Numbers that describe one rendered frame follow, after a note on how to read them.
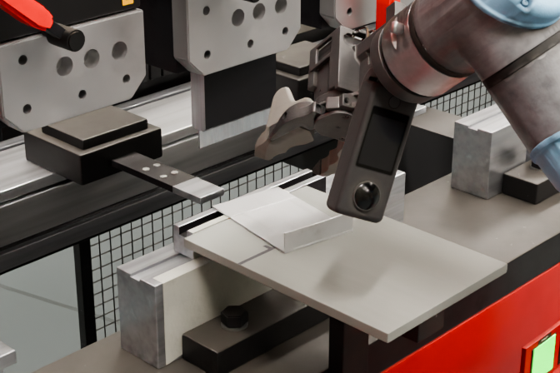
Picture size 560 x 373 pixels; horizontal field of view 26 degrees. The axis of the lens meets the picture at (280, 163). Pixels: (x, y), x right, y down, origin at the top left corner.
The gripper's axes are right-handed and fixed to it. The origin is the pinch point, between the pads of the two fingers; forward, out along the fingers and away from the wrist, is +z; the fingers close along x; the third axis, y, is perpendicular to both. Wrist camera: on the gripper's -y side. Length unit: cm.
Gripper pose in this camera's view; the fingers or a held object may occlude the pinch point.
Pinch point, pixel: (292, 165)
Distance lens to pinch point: 114.7
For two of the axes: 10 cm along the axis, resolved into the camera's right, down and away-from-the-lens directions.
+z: -4.9, 3.5, 8.0
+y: 0.6, -9.0, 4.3
